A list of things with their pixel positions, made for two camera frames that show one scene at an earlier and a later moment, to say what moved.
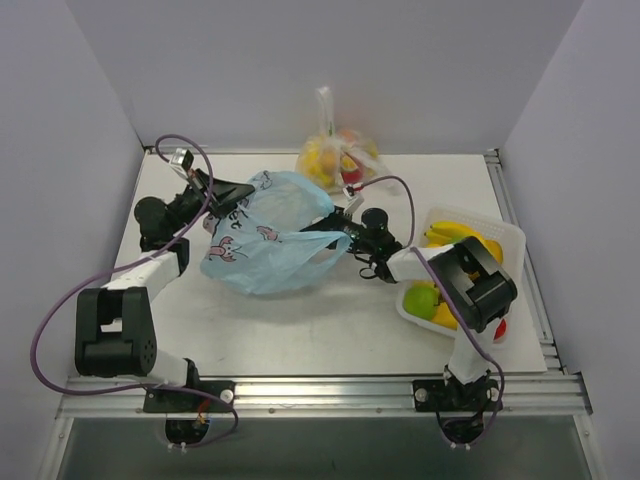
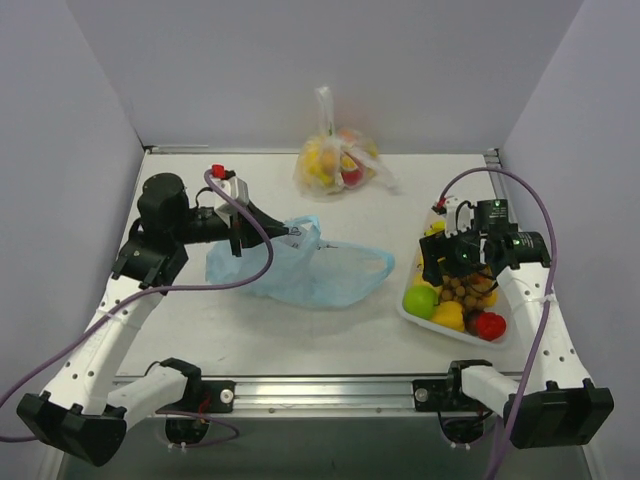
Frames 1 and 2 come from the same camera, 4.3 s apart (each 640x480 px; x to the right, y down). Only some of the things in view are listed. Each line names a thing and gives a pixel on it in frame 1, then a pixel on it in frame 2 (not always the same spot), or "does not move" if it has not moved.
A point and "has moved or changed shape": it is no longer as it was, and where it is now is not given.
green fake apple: [421, 301] does not move
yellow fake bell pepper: [443, 316] does not move
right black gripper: [343, 229] → [435, 256]
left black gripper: [209, 193] → [236, 232]
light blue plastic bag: [266, 242] has moved or changed shape
